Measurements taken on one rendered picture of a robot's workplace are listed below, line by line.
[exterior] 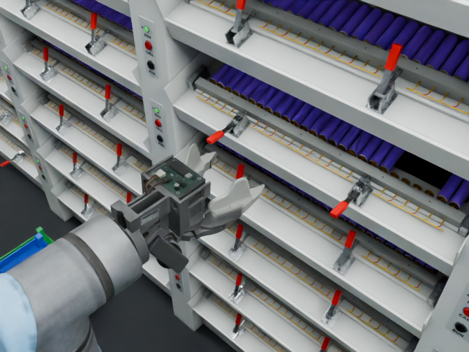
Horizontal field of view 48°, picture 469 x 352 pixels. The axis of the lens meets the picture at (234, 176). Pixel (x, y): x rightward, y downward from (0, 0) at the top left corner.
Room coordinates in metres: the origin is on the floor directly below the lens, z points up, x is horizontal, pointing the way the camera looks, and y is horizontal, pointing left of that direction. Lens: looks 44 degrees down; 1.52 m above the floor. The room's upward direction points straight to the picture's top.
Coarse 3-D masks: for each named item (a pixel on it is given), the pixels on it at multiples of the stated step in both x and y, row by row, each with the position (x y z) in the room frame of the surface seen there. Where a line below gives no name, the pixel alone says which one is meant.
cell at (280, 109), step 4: (288, 96) 0.82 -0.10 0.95; (292, 96) 0.82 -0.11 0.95; (284, 100) 0.81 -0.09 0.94; (288, 100) 0.81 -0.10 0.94; (292, 100) 0.81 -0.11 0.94; (280, 104) 0.80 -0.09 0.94; (284, 104) 0.80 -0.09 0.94; (288, 104) 0.80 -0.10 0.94; (276, 108) 0.80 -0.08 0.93; (280, 108) 0.79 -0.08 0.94; (284, 108) 0.79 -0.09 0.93; (280, 112) 0.79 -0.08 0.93; (284, 112) 0.79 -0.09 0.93
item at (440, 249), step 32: (192, 64) 0.92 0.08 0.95; (192, 96) 0.88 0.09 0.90; (224, 128) 0.79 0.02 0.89; (256, 128) 0.78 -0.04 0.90; (256, 160) 0.74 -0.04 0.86; (288, 160) 0.70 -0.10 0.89; (320, 160) 0.69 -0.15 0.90; (320, 192) 0.63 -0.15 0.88; (384, 224) 0.55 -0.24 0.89; (416, 224) 0.54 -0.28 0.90; (416, 256) 0.52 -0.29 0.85; (448, 256) 0.49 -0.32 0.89
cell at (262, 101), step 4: (272, 88) 0.84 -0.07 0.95; (276, 88) 0.84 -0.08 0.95; (268, 92) 0.83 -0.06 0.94; (272, 92) 0.83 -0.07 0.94; (276, 92) 0.84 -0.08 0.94; (264, 96) 0.83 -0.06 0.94; (268, 96) 0.83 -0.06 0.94; (272, 96) 0.83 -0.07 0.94; (260, 100) 0.82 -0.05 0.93; (264, 100) 0.82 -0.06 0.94; (268, 100) 0.82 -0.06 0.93; (264, 104) 0.81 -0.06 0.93
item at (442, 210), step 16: (224, 96) 0.84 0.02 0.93; (256, 112) 0.79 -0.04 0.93; (272, 128) 0.76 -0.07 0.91; (288, 128) 0.74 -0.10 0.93; (304, 144) 0.71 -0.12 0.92; (320, 144) 0.70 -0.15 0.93; (336, 160) 0.67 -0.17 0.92; (352, 160) 0.65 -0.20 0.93; (384, 176) 0.62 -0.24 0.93; (400, 192) 0.59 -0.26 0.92; (416, 192) 0.58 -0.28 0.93; (432, 208) 0.55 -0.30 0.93; (448, 208) 0.54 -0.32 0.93; (432, 224) 0.53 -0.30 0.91
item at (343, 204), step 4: (356, 188) 0.60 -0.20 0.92; (352, 192) 0.60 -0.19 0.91; (356, 192) 0.60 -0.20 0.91; (348, 196) 0.59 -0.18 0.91; (352, 196) 0.59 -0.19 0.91; (356, 196) 0.59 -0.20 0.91; (344, 200) 0.58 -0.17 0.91; (348, 200) 0.58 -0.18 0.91; (352, 200) 0.58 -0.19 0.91; (340, 204) 0.57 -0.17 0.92; (344, 204) 0.57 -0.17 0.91; (348, 204) 0.57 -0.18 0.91; (336, 208) 0.56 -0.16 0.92; (340, 208) 0.56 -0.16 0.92; (344, 208) 0.56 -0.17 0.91; (332, 212) 0.55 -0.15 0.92; (336, 212) 0.55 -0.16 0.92; (340, 212) 0.55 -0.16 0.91; (332, 216) 0.55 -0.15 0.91; (336, 216) 0.54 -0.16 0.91
